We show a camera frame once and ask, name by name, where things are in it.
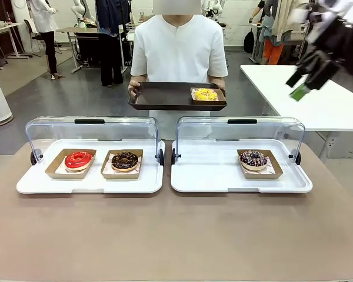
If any white background desk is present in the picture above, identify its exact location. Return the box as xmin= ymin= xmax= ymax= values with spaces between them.
xmin=0 ymin=22 xmax=29 ymax=60

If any person in white shirt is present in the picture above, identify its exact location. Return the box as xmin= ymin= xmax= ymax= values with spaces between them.
xmin=130 ymin=0 xmax=229 ymax=140

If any black office chair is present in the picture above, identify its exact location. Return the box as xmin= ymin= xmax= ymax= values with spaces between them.
xmin=23 ymin=19 xmax=44 ymax=58

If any person's left forearm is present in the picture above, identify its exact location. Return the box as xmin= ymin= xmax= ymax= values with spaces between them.
xmin=209 ymin=75 xmax=226 ymax=89

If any bystander in dark blue coat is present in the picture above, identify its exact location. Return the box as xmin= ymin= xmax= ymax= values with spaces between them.
xmin=94 ymin=0 xmax=134 ymax=88

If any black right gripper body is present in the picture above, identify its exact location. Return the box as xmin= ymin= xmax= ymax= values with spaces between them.
xmin=295 ymin=48 xmax=342 ymax=90

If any chocolate sprinkled donut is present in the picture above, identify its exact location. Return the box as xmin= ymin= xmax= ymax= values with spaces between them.
xmin=238 ymin=150 xmax=268 ymax=172

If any white side table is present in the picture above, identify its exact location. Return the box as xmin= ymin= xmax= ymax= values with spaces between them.
xmin=240 ymin=64 xmax=353 ymax=160

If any black backpack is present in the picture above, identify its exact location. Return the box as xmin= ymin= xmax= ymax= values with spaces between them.
xmin=243 ymin=29 xmax=255 ymax=55

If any person's right hand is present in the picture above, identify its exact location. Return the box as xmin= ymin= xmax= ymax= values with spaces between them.
xmin=128 ymin=79 xmax=142 ymax=99

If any white display tray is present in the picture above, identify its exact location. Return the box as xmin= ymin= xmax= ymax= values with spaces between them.
xmin=16 ymin=139 xmax=166 ymax=194
xmin=170 ymin=139 xmax=314 ymax=194

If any red glazed donut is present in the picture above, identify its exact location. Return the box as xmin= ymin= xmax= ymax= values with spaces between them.
xmin=64 ymin=150 xmax=94 ymax=173

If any cardboard tray under red donut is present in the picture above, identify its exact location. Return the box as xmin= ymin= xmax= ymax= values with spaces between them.
xmin=45 ymin=149 xmax=97 ymax=179

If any chocolate glazed donut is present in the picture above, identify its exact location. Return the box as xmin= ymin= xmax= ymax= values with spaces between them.
xmin=111 ymin=151 xmax=139 ymax=173

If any dark brown serving tray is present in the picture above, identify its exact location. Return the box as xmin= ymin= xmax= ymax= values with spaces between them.
xmin=127 ymin=82 xmax=228 ymax=112

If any clear hinged display cover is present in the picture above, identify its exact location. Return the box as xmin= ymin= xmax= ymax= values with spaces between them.
xmin=25 ymin=116 xmax=165 ymax=167
xmin=171 ymin=116 xmax=306 ymax=166

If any bystander in white coat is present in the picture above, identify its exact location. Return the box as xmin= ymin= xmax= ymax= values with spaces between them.
xmin=28 ymin=0 xmax=64 ymax=80

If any yellow glazed donut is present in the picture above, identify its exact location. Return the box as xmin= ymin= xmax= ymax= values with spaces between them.
xmin=194 ymin=88 xmax=219 ymax=101

